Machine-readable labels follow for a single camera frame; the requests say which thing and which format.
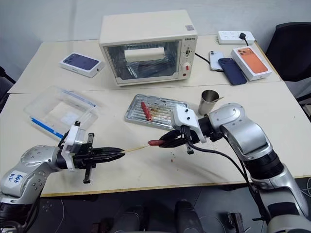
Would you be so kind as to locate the white smartphone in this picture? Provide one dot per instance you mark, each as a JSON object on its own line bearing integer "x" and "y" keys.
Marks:
{"x": 215, "y": 60}

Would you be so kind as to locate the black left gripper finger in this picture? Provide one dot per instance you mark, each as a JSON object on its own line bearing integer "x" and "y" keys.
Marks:
{"x": 107, "y": 158}
{"x": 109, "y": 150}

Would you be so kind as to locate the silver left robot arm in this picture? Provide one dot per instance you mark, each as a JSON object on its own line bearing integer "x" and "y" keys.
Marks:
{"x": 31, "y": 160}

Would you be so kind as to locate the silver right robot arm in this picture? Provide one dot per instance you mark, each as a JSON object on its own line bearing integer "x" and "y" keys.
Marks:
{"x": 245, "y": 131}

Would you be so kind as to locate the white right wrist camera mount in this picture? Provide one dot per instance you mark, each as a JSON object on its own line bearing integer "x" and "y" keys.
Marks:
{"x": 185, "y": 119}

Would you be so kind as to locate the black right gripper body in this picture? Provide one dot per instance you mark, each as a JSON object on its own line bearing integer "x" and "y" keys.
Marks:
{"x": 189, "y": 134}

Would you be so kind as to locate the dark blue smartphone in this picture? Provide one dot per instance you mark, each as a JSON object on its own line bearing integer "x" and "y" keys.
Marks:
{"x": 234, "y": 72}

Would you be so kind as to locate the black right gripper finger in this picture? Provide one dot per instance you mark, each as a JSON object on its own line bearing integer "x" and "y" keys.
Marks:
{"x": 172, "y": 136}
{"x": 173, "y": 144}

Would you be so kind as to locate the long red sausage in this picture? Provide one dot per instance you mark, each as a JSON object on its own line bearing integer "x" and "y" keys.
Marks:
{"x": 146, "y": 111}

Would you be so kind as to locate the cream toaster oven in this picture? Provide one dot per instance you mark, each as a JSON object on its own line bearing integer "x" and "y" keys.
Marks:
{"x": 145, "y": 29}

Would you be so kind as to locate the black power plug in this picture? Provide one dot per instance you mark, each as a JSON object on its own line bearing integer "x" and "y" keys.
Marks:
{"x": 243, "y": 36}

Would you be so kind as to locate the clear plastic container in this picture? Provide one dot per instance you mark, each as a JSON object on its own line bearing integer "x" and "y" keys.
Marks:
{"x": 60, "y": 106}
{"x": 46, "y": 127}

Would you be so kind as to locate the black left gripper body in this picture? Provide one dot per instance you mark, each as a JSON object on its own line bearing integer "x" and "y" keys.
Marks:
{"x": 85, "y": 156}

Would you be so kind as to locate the black office chair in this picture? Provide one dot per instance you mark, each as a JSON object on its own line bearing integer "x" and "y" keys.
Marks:
{"x": 289, "y": 48}

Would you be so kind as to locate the white power strip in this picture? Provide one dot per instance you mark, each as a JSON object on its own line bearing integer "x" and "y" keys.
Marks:
{"x": 228, "y": 37}

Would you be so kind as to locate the orange phone box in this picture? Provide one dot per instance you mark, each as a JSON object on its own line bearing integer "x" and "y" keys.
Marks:
{"x": 252, "y": 63}

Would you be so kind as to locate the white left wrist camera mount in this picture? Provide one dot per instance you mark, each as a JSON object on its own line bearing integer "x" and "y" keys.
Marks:
{"x": 72, "y": 143}

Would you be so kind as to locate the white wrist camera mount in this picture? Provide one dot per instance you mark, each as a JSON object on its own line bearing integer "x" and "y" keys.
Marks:
{"x": 72, "y": 143}
{"x": 185, "y": 119}

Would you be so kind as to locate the short red sausage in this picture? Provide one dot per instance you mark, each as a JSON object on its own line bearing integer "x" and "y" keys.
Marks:
{"x": 154, "y": 142}

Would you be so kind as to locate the thin wooden skewer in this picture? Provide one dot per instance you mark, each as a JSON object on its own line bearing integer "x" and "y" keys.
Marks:
{"x": 136, "y": 148}
{"x": 217, "y": 99}

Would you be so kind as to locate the ribbed metal baking tray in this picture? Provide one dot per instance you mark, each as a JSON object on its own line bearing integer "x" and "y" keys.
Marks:
{"x": 136, "y": 114}

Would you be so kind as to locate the dark blue phone box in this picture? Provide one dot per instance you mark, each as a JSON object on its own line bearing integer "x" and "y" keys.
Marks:
{"x": 81, "y": 63}

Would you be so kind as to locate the stainless steel cup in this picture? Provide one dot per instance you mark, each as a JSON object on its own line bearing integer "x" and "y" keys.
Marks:
{"x": 206, "y": 104}

